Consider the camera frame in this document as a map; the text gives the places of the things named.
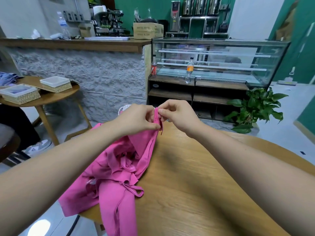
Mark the white flat tray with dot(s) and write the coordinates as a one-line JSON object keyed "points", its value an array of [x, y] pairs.
{"points": [[106, 38]]}

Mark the small tan box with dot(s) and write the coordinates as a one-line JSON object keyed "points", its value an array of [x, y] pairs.
{"points": [[86, 30]]}

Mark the pile of pink cloths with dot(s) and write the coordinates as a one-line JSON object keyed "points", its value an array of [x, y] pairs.
{"points": [[118, 174]]}

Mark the clear bottle with orange label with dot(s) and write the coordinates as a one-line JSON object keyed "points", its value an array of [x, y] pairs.
{"points": [[189, 70]]}

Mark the gray wall socket strip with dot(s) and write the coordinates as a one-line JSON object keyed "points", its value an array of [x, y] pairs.
{"points": [[75, 16]]}

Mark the person's right hand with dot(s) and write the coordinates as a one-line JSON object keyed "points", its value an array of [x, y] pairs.
{"points": [[179, 115]]}

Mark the red label cola bottle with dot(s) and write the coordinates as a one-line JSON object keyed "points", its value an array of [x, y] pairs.
{"points": [[154, 68]]}

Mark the white door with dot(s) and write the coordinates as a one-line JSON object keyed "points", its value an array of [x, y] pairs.
{"points": [[256, 17]]}

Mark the wooden bar counter top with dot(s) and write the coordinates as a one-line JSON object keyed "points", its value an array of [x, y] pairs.
{"points": [[74, 45]]}

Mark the white shoe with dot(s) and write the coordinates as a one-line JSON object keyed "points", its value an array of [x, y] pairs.
{"points": [[38, 147]]}

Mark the metal urn stand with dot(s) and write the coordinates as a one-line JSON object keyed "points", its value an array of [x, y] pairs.
{"points": [[197, 27]]}

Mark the brown round stool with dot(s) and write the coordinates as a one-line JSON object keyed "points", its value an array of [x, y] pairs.
{"points": [[7, 137]]}

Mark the person's left hand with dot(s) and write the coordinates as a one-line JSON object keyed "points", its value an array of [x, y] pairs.
{"points": [[135, 120]]}

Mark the steel drink urn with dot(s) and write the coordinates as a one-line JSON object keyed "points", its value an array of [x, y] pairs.
{"points": [[187, 6], [213, 5], [200, 6]]}

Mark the glass display case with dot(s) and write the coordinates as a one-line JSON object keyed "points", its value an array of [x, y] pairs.
{"points": [[221, 61]]}

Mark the blue cloth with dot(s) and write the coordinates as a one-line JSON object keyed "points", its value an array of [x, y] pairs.
{"points": [[7, 78]]}

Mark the silver coffee machine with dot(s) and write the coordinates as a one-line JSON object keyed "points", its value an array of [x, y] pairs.
{"points": [[111, 22]]}

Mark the small round wooden side table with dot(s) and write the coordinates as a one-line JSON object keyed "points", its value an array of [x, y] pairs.
{"points": [[49, 98]]}

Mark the clear plastic water bottle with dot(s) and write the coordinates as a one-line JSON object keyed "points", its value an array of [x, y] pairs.
{"points": [[63, 28]]}

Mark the green potted plant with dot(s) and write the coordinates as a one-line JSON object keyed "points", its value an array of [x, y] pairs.
{"points": [[256, 108]]}

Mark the cardboard box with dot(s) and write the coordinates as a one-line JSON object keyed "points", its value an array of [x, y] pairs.
{"points": [[147, 31]]}

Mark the white mop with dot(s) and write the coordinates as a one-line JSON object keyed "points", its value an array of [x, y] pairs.
{"points": [[287, 82]]}

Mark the tall silver dispenser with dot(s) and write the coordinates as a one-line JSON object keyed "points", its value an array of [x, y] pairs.
{"points": [[175, 17]]}

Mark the person's left forearm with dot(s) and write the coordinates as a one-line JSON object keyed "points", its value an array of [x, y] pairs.
{"points": [[59, 179]]}

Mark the white woven plastic basket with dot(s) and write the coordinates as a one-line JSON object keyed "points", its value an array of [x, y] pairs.
{"points": [[123, 108]]}

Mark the person's right forearm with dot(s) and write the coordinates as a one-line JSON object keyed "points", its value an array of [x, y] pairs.
{"points": [[256, 169]]}

